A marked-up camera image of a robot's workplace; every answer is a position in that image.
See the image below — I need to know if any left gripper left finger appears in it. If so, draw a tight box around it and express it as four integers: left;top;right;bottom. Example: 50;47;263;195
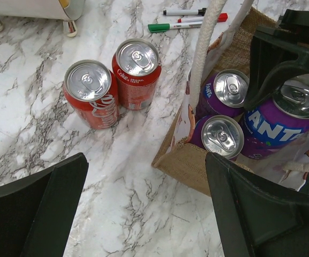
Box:
0;153;88;256

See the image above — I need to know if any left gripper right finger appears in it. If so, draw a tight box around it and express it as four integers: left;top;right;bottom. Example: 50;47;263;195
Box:
206;153;309;256

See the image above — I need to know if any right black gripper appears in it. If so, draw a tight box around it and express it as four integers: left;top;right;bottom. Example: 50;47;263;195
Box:
244;9;309;110

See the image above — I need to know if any purple soda can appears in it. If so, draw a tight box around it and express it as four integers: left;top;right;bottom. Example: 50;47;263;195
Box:
195;69;249;121
239;78;309;160
189;115;244;161

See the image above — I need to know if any red soda can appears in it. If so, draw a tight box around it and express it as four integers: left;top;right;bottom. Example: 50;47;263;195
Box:
63;59;119;130
112;38;162;110

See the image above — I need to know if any red capped marker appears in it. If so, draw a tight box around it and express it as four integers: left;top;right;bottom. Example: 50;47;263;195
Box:
177;13;228;23

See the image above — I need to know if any black capped marker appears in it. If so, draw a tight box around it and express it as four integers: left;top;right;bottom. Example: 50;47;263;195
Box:
162;8;207;16

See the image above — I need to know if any green capped marker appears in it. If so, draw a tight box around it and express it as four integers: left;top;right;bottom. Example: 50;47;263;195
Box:
147;21;202;33

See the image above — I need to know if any red soda can front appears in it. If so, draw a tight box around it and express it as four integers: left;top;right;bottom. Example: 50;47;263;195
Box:
112;38;162;110

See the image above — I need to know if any round pastel drawer cabinet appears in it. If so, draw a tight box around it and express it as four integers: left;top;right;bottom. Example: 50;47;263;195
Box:
0;0;85;37

